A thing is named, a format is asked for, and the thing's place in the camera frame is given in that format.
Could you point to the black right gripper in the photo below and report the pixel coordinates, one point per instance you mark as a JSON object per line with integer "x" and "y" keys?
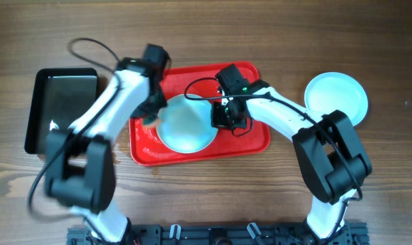
{"x": 220, "y": 118}

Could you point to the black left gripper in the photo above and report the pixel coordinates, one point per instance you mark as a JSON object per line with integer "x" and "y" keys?
{"x": 151, "y": 111}

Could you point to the white plate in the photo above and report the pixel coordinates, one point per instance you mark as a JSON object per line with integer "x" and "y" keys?
{"x": 332, "y": 91}
{"x": 186, "y": 125}

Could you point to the orange green sponge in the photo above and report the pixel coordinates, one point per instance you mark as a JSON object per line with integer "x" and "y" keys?
{"x": 151, "y": 121}

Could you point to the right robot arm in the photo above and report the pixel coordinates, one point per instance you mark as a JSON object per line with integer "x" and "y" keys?
{"x": 331, "y": 157}

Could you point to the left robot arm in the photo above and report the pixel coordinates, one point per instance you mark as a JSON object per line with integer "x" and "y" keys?
{"x": 79, "y": 171}

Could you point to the black water basin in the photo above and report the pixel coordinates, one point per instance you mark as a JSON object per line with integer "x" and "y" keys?
{"x": 60, "y": 95}

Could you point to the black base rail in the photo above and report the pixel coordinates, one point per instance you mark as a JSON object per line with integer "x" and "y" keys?
{"x": 280, "y": 234}

